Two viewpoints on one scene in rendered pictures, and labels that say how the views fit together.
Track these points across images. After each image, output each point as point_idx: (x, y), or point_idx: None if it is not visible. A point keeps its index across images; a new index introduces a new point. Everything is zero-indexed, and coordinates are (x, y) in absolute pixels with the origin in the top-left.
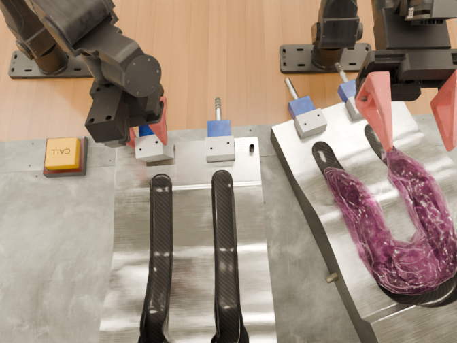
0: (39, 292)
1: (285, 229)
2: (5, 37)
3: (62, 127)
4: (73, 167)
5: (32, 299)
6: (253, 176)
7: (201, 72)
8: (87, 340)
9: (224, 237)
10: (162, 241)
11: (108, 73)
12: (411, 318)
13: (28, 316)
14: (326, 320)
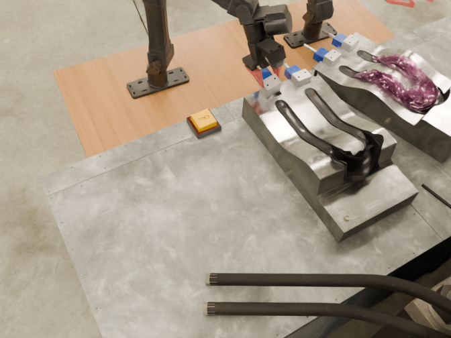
0: (237, 194)
1: None
2: (113, 79)
3: (187, 112)
4: (214, 125)
5: (236, 198)
6: (324, 85)
7: None
8: (282, 204)
9: (329, 117)
10: (299, 129)
11: (271, 26)
12: (437, 110)
13: (240, 207)
14: None
